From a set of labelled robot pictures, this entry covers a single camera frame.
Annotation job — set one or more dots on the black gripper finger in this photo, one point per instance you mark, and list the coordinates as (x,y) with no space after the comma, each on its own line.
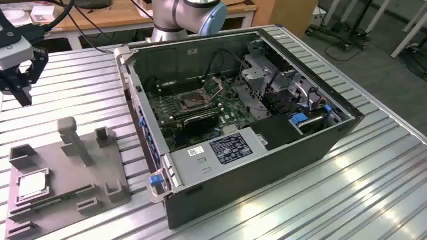
(24,97)

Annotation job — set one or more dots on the silver square CPU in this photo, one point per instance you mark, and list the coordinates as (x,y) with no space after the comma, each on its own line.
(31,185)

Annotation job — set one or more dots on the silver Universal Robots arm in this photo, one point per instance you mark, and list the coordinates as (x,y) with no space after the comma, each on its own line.
(174,15)

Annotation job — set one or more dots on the black RAM slot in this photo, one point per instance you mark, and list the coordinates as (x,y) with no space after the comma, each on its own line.
(180,84)
(184,90)
(183,87)

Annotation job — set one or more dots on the CPU socket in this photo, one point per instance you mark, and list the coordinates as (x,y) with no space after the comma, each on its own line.
(191,102)

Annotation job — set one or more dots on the white bowl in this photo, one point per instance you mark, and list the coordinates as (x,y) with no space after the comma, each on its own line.
(18,16)

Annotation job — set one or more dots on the white cardboard box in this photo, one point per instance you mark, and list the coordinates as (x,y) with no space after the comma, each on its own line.
(43,13)

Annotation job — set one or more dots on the wooden desk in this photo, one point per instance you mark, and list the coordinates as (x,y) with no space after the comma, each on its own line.
(100,17)

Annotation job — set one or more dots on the grey parts rack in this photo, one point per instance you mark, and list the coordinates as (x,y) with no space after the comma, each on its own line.
(67,175)

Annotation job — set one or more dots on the green RAM stick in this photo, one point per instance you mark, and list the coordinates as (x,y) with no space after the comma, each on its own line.
(67,196)

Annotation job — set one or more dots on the blue case latch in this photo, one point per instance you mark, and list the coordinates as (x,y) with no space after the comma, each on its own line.
(156,181)

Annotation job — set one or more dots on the black graphics card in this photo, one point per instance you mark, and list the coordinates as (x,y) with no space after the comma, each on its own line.
(202,122)

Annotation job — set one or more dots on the grey power supply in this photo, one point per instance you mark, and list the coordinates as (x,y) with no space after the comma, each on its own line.
(194,167)

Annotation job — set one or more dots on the green motherboard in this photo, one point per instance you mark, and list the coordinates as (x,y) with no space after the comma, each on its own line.
(230,100)

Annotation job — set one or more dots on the silver chipset heatsink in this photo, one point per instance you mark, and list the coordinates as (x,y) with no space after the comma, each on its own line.
(230,129)

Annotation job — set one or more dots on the silver drive cage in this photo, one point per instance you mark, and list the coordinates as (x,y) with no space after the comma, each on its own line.
(256,75)

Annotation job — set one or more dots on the wooden cabinet panel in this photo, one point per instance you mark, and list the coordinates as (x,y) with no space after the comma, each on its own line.
(294,15)

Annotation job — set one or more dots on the open black PC case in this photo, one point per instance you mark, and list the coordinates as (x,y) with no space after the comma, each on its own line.
(267,180)

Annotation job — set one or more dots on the blue fan latch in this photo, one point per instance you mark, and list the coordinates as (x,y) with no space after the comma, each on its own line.
(298,119)

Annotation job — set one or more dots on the black rolling stand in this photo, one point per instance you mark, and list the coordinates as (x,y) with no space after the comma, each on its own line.
(354,37)

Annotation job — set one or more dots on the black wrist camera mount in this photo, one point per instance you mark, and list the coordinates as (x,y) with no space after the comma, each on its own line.
(10,32)

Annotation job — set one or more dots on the white table frame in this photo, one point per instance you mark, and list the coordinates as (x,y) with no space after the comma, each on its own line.
(405,32)

